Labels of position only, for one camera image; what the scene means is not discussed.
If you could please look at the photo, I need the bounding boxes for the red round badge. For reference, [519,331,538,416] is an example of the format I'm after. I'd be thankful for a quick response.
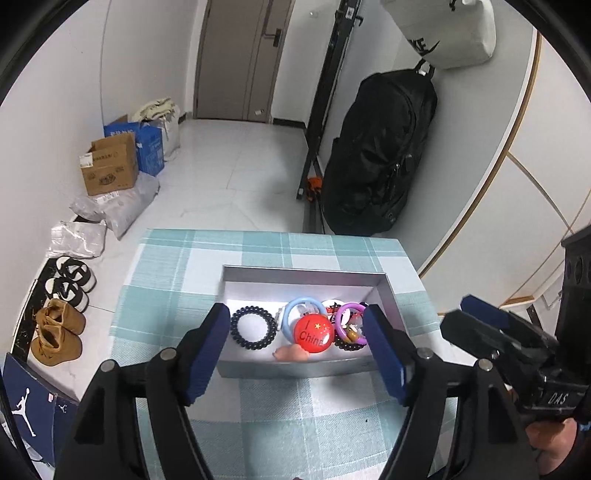
[294,314,335,354]

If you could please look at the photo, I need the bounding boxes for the light blue ring bracelet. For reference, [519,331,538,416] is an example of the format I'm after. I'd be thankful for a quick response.
[283,296,326,343]

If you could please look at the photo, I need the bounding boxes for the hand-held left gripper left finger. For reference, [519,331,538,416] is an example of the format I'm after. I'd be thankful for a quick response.
[54,303,232,480]

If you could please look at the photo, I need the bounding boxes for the teal plaid tablecloth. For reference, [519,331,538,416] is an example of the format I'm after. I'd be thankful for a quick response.
[104,229,462,480]

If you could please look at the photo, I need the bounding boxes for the black and white sneaker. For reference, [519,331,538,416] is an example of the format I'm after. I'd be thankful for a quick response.
[55,257,97,291]

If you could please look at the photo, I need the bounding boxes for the beige folded cloth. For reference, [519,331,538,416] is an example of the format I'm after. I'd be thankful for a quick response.
[128,98,178,123]

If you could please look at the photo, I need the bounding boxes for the white plastic mailer bag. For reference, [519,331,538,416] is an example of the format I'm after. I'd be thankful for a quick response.
[46,220,107,259]

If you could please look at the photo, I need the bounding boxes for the person's right hand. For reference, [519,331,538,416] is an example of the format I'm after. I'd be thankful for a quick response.
[526,418,578,468]

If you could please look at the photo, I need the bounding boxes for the grey-brown door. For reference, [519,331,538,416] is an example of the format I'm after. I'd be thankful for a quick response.
[194,0,296,123]

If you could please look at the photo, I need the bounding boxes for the purple ring bracelet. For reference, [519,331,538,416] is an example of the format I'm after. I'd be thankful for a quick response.
[335,301,370,343]

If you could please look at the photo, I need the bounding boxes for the dark blue shoebox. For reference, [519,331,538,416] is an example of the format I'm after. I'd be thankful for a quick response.
[2,353,79,467]

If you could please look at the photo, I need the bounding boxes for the white wardrobe with gold trim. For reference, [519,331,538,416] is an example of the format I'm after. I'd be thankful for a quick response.
[416,28,591,324]

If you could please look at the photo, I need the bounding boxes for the person's right forearm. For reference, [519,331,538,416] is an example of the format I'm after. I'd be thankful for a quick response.
[556,415,591,480]

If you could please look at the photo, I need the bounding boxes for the white woven sack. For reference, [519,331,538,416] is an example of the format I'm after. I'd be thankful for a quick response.
[134,111,182,160]

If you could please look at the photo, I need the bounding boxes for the black beaded bracelet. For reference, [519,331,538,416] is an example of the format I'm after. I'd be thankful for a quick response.
[333,330,370,352]

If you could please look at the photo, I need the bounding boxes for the blue cardboard box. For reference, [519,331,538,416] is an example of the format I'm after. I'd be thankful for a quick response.
[104,115,166,176]

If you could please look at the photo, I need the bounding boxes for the black white sandals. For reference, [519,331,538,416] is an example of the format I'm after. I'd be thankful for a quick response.
[44,277,89,313]

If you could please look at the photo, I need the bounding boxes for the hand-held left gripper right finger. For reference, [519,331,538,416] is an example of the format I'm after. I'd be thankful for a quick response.
[361,305,541,480]

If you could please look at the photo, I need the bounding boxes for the black spiral hair tie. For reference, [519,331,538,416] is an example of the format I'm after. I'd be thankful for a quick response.
[231,305,279,354]

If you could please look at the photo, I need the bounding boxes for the white round badge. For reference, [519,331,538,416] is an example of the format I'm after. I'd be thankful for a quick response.
[321,299,346,324]

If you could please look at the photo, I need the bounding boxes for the brown suede boot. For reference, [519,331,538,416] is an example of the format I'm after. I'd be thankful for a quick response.
[36,298,87,335]
[30,323,83,367]

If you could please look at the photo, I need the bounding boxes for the grey plastic mailer bag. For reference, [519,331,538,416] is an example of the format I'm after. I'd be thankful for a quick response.
[70,173,160,240]

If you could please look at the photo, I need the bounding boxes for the grey rectangular box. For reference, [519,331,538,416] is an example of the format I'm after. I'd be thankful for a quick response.
[217,264,407,380]

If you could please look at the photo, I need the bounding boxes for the small pink figurine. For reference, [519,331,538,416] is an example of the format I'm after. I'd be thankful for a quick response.
[272,344,311,364]

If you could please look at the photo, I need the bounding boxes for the black backpack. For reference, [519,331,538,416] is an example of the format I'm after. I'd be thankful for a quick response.
[321,68,438,236]

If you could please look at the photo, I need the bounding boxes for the white hanging bag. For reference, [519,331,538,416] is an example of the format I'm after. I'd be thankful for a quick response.
[379,0,497,70]

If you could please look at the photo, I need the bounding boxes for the brown cardboard box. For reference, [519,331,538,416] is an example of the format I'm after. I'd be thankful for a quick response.
[79,132,139,197]

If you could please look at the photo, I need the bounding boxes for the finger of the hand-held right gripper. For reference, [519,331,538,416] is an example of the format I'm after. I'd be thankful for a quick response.
[440,309,551,398]
[460,294,560,354]

